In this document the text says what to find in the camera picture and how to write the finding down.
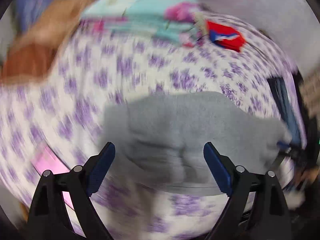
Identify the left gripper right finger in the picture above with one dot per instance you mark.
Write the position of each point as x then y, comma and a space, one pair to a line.
256, 206

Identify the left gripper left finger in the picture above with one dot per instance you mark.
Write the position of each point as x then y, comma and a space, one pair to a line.
48, 217

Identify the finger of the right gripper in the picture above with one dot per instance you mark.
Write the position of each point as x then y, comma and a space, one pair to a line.
284, 147

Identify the grey sweatpants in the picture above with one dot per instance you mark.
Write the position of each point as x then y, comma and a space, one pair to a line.
159, 140

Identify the blue denim jeans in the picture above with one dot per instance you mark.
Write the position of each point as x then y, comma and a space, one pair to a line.
291, 120

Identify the dark navy pants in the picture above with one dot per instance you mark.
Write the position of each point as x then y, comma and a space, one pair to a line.
275, 88

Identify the beige checkered curtain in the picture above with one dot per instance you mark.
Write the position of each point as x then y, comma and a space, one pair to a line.
310, 91

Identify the purple floral bed sheet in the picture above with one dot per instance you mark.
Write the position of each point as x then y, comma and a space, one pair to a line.
96, 70

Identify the red white blue folded garment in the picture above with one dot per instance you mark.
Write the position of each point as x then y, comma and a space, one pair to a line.
225, 36

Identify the teal pink floral folded blanket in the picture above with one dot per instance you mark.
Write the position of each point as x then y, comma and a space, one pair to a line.
172, 20

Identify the blue patterned wall hanging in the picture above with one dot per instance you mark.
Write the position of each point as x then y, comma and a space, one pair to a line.
28, 11

